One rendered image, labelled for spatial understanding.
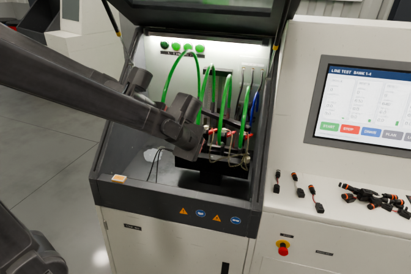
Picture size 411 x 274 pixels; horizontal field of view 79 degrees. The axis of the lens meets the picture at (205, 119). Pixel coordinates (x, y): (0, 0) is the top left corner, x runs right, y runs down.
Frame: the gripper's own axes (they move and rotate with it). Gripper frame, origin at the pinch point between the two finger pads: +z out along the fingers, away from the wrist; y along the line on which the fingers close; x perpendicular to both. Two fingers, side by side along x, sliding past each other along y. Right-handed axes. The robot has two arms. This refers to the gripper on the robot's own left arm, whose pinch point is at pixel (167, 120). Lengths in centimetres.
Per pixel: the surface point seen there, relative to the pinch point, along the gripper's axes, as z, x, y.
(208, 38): 10.7, -44.8, 5.6
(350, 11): 287, -307, 11
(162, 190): 12.6, 24.8, 1.2
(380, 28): 22, -51, -59
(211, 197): 21.6, 21.2, -15.4
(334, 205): 41, 9, -53
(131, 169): 21.8, 22.1, 34.7
